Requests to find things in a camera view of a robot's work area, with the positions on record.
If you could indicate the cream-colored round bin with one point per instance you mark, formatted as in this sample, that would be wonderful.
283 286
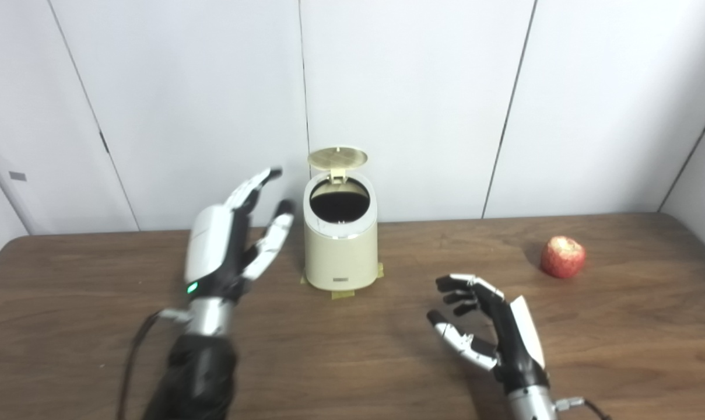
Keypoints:
340 259

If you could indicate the red apple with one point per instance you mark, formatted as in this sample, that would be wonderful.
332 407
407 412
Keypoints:
563 258

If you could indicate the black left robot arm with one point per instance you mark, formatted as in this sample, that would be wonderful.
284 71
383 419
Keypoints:
197 373

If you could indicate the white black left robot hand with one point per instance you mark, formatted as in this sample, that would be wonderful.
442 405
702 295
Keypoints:
209 245

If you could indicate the cream round bin lid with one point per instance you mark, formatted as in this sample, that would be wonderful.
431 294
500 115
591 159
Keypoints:
337 157

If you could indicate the black wall panel hinge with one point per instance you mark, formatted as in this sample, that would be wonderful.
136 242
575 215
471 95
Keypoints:
103 142

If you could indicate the small gray wall label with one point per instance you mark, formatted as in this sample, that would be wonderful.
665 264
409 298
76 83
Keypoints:
17 176

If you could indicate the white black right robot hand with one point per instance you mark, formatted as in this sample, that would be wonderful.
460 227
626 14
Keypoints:
512 344

